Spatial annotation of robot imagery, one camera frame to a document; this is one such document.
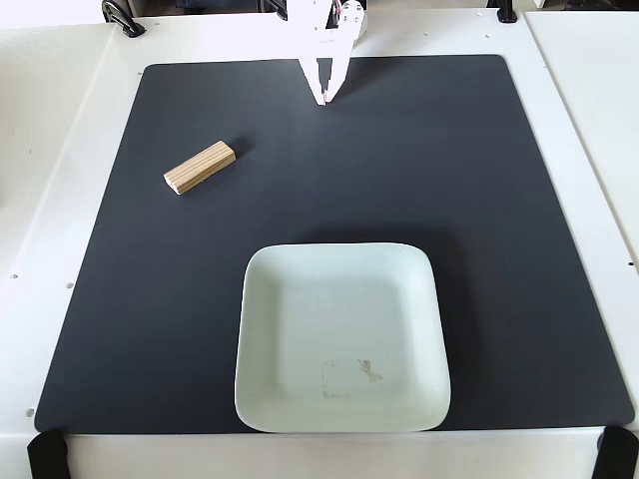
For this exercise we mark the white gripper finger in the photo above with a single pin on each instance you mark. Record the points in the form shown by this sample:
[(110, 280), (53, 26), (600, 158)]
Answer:
[(344, 45), (314, 80)]

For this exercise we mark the black base clamp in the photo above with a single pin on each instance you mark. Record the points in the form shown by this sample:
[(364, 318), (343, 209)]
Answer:
[(281, 9)]

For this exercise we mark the black table clamp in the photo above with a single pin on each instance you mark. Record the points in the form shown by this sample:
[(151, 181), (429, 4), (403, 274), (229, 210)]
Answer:
[(504, 11), (122, 17)]

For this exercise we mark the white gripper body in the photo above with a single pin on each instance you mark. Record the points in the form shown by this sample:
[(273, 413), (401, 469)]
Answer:
[(319, 42)]

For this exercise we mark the black rubber mat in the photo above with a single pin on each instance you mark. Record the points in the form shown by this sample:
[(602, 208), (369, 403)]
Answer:
[(399, 174)]

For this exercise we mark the pale square plate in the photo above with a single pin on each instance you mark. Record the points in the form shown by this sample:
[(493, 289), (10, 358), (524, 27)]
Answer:
[(339, 319)]

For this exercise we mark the plywood wooden block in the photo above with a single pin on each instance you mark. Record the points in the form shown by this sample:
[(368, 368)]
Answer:
[(199, 167)]

